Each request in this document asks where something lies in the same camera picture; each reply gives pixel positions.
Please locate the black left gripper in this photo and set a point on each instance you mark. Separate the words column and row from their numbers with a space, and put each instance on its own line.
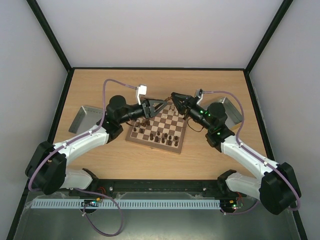
column 148, row 105

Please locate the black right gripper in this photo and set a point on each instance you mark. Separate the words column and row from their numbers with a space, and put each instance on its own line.
column 188, row 104

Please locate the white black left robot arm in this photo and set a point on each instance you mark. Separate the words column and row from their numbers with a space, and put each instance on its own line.
column 48, row 168

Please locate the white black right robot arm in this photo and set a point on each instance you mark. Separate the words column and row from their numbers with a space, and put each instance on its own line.
column 228, row 142

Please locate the pile of dark pieces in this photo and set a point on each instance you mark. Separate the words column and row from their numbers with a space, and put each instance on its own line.
column 143, row 122

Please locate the wooden chess board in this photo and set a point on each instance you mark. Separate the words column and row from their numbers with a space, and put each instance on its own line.
column 163, row 125

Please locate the dark placed piece far right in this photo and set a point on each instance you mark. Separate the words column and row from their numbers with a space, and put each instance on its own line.
column 176, row 141

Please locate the dark placed piece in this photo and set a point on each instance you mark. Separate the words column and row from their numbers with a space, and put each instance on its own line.
column 176, row 141
column 169, row 142

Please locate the metal tin tray right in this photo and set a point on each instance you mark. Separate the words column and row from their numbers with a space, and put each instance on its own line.
column 234, row 116

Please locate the metal tin lid left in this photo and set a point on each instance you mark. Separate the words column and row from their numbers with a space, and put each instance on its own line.
column 86, row 117

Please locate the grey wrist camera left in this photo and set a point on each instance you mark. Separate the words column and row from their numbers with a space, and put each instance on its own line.
column 141, row 90

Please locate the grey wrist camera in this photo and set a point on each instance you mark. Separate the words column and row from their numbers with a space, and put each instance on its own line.
column 141, row 90
column 199, row 96

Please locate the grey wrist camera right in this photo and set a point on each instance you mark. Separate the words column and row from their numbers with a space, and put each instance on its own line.
column 199, row 96

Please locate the black enclosure frame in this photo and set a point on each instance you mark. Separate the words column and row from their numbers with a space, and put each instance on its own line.
column 281, row 12

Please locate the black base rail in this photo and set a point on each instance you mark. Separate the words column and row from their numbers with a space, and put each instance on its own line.
column 160, row 186

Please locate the slotted white cable duct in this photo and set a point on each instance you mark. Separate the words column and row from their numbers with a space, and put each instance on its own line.
column 128, row 204

